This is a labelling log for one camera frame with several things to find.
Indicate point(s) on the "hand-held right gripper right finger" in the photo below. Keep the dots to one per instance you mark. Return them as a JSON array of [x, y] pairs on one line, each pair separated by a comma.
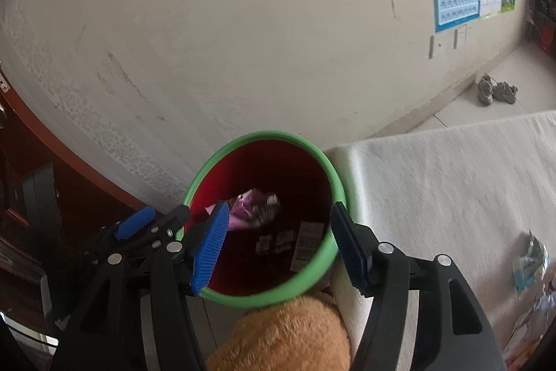
[[347, 249]]

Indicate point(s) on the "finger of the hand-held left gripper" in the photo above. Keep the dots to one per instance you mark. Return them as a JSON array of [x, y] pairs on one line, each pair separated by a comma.
[[169, 223], [134, 223]]

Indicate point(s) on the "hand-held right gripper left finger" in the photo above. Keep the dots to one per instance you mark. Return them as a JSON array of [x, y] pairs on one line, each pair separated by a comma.
[[210, 249]]

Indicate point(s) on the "green rimmed red trash bin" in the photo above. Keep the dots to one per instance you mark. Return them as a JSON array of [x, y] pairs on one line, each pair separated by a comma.
[[278, 166]]

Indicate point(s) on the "white printed paper strip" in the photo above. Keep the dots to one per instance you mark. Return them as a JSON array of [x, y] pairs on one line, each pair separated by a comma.
[[307, 245]]

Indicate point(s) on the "crumpled pink wrapper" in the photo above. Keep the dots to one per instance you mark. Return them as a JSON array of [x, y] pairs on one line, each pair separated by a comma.
[[254, 210]]

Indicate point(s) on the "dark packet with white labels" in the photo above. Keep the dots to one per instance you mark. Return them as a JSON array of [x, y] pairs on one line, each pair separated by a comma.
[[276, 243]]

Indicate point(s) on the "silver blue wrapper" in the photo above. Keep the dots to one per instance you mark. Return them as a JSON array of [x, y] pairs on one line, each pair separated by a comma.
[[527, 262]]

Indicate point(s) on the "grey shoe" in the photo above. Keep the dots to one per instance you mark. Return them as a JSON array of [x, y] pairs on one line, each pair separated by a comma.
[[504, 92], [485, 90]]

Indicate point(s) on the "red bucket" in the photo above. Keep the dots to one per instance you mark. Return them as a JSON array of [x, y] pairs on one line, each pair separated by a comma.
[[546, 38]]

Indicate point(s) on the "dark storage shelf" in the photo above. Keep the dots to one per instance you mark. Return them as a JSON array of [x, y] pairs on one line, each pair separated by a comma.
[[541, 1]]

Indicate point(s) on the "white wall socket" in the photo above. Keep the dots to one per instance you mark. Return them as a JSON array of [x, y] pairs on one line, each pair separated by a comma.
[[467, 33], [432, 47], [457, 37]]

